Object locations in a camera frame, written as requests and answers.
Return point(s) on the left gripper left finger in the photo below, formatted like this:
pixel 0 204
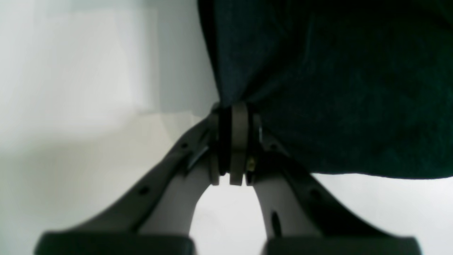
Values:
pixel 154 216

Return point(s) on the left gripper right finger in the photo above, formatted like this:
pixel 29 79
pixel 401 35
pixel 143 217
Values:
pixel 301 217

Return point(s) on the black T-shirt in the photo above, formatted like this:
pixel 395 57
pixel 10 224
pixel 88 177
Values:
pixel 348 86

